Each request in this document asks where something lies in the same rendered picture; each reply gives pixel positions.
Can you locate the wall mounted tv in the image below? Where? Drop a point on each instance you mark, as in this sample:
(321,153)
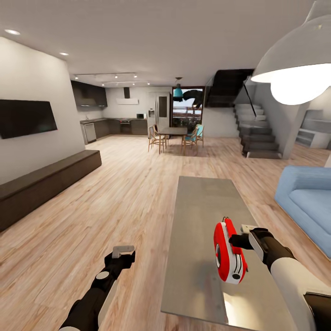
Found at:
(24,117)

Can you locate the coffee table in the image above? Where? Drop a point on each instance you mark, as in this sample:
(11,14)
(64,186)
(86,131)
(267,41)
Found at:
(193,288)

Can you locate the dishwasher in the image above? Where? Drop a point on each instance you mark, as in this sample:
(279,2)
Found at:
(90,132)

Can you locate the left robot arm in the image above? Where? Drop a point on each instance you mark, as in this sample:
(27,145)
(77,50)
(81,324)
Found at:
(88,313)

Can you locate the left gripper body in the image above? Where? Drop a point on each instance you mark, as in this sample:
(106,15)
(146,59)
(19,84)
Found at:
(123,262)

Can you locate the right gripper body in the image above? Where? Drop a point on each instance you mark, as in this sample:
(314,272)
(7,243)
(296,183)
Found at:
(239,241)

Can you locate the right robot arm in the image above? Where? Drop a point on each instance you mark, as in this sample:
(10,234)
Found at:
(307,298)

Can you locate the radio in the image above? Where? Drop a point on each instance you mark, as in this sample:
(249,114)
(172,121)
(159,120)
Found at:
(230,259)

